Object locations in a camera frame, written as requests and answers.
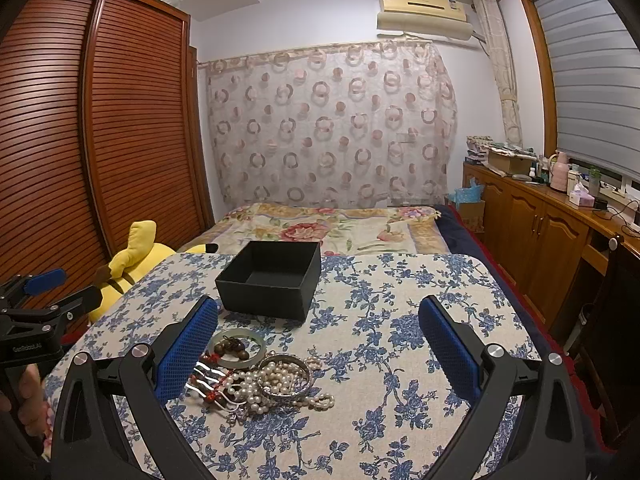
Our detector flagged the silver wavy hair fork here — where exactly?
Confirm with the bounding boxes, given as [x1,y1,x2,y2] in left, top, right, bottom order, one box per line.
[184,361,242,412]

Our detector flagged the brown wooden bead bracelet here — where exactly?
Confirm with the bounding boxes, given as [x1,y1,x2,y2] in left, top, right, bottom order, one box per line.
[211,336,252,362]

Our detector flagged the pale jade bangle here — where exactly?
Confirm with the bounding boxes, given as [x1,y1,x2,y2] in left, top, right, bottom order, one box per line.
[206,328,267,370]

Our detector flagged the white pearl necklace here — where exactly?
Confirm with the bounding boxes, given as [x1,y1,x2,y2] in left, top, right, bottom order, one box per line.
[221,356,336,417]

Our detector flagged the silver metal bangle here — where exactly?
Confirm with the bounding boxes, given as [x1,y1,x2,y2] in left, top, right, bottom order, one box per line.
[256,354,314,403]

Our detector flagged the black square jewelry box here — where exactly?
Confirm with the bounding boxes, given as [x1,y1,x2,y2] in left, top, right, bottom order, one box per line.
[216,240,321,324]

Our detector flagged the person's left hand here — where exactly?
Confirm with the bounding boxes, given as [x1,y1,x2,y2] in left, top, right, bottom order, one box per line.
[17,364,47,437]

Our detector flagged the yellow plush toy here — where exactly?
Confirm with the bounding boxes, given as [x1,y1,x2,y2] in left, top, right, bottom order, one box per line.
[88,220,218,325]

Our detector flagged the blue floral tablecloth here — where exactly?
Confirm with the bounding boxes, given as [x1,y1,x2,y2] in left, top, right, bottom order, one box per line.
[41,251,544,480]

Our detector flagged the wooden louvered wardrobe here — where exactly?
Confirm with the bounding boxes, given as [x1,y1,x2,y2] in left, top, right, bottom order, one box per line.
[1,0,214,294]

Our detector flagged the wooden sideboard cabinet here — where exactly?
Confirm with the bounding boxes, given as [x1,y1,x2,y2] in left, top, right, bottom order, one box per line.
[463,164,639,339]

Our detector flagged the pink tissue box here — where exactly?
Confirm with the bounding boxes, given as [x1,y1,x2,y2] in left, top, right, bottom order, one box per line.
[568,182,594,208]

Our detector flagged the blue gift bag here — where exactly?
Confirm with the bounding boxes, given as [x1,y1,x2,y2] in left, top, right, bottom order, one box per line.
[448,178,485,233]

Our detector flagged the pink thermos jug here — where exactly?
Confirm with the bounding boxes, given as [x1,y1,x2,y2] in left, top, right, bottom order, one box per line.
[549,151,570,193]

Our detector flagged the beige side curtain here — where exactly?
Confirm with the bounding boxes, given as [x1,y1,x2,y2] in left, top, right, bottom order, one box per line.
[472,0,523,146]

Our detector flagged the pink circle patterned curtain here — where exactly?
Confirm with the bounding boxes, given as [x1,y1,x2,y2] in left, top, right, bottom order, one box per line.
[205,40,457,208]

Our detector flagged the grey window blind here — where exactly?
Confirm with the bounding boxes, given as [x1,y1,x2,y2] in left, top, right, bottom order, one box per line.
[529,0,640,179]

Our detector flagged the beige wall air conditioner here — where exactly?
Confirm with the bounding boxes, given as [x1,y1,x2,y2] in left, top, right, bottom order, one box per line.
[376,0,473,40]

